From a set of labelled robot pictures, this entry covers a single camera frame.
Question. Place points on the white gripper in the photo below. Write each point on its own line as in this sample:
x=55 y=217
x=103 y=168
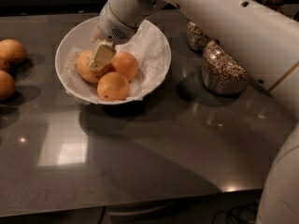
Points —
x=112 y=26

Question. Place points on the orange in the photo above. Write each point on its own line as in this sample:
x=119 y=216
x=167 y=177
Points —
x=13 y=51
x=113 y=86
x=124 y=63
x=85 y=71
x=4 y=65
x=7 y=85

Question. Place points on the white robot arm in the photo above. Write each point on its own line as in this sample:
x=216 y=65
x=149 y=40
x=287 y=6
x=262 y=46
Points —
x=266 y=43

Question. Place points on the orange front in bowl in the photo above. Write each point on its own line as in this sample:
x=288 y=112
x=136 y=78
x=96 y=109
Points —
x=113 y=86

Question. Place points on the white bowl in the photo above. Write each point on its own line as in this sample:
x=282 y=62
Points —
x=74 y=38

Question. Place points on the white paper liner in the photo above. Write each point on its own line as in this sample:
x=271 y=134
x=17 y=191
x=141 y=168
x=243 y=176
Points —
x=149 y=50

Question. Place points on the orange on table top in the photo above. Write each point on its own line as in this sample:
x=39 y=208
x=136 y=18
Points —
x=13 y=51

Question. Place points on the rear left glass jar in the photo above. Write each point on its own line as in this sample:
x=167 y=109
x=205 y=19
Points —
x=197 y=39

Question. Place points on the orange on table bottom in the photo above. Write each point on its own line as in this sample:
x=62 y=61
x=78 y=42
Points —
x=7 y=85

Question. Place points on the front glass cereal jar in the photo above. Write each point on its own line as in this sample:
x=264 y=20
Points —
x=221 y=74

